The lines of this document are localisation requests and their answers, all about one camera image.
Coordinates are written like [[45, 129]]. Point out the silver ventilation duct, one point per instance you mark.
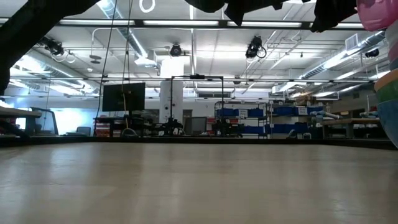
[[373, 40], [133, 43]]

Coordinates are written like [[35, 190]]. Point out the dark ceiling disc fixture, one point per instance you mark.
[[95, 57]]

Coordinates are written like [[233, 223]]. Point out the white square pillar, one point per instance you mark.
[[177, 102]]

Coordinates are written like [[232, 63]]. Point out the wooden work table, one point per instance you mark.
[[348, 121]]

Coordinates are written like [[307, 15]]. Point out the round black ceiling camera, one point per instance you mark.
[[175, 50]]

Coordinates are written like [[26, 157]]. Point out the shelf with blue bins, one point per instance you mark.
[[227, 112], [286, 111]]

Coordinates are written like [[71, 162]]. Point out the yellow-orange bowl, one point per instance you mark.
[[388, 81]]

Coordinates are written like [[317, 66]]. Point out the black monitor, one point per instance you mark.
[[124, 96]]

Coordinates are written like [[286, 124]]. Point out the black background robot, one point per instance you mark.
[[171, 126], [224, 127]]

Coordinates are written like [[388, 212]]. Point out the large translucent light-blue bowl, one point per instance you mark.
[[390, 121]]

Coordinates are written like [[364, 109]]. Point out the small grey chair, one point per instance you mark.
[[83, 130]]

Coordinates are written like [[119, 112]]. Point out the large dark green bowl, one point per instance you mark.
[[388, 95]]

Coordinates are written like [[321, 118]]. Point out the light blue padded tube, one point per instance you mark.
[[326, 114]]

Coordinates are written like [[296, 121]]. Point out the wooden side table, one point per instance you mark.
[[18, 112]]

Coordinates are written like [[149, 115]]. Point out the red and white boxes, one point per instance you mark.
[[105, 129]]

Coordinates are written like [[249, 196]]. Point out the white bowl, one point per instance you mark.
[[392, 34]]

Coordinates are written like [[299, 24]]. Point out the black background rig frame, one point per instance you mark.
[[197, 76]]

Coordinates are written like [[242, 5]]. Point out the black aluminium table frame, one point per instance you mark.
[[186, 140]]

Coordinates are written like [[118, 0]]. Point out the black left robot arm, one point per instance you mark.
[[25, 37]]

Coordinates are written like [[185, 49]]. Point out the small black ceiling camera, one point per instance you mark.
[[372, 53]]

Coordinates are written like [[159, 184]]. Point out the small magenta bowl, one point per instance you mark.
[[376, 14]]

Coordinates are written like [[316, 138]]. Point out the dark office chair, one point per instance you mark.
[[54, 121]]

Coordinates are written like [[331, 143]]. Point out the white air vent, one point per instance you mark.
[[351, 42]]

